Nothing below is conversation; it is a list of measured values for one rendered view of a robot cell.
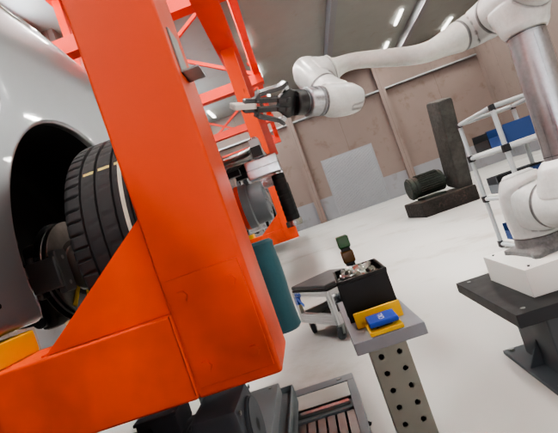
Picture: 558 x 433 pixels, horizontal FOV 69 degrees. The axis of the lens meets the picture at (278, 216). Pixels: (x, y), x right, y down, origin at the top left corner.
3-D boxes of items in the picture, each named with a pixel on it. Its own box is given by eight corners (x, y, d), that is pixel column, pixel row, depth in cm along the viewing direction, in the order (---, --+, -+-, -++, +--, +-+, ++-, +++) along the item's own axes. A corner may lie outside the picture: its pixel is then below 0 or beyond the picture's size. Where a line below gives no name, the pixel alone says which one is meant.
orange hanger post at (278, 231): (248, 253, 511) (184, 70, 514) (299, 235, 507) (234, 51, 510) (246, 254, 495) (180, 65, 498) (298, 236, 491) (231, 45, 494)
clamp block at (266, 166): (251, 182, 112) (245, 164, 112) (282, 171, 112) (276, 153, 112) (248, 181, 107) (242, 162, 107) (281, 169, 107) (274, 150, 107)
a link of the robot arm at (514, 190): (540, 223, 146) (518, 167, 146) (584, 222, 128) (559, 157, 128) (501, 240, 144) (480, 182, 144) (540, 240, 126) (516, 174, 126)
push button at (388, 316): (367, 325, 101) (364, 316, 101) (394, 316, 101) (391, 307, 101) (372, 333, 94) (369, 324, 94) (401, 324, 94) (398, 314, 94)
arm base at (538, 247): (541, 236, 151) (536, 222, 151) (589, 239, 129) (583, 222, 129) (496, 253, 150) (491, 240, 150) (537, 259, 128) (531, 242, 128)
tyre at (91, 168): (189, 362, 143) (162, 206, 173) (252, 342, 142) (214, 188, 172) (64, 333, 85) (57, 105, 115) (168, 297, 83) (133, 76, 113)
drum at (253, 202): (216, 241, 135) (202, 201, 135) (277, 220, 133) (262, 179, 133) (206, 245, 120) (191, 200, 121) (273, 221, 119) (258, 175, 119)
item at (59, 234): (105, 323, 142) (96, 241, 156) (125, 315, 142) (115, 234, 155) (39, 307, 113) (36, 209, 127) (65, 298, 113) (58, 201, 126)
